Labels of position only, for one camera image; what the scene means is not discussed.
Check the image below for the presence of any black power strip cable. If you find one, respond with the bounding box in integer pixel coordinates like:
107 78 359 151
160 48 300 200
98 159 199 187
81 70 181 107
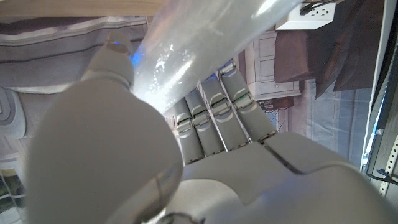
299 0 336 16

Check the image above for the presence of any printed living room backdrop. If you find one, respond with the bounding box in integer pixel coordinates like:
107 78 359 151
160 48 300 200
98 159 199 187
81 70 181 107
0 15 379 224

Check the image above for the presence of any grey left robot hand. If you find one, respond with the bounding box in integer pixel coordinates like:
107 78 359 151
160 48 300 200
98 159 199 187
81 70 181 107
26 30 398 224

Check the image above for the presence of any white power strip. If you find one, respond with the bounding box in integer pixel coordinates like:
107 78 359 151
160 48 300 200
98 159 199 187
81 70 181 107
275 1 337 31

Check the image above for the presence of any plastic wrap roll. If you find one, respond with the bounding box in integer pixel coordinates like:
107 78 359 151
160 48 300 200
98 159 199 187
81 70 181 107
132 0 304 114

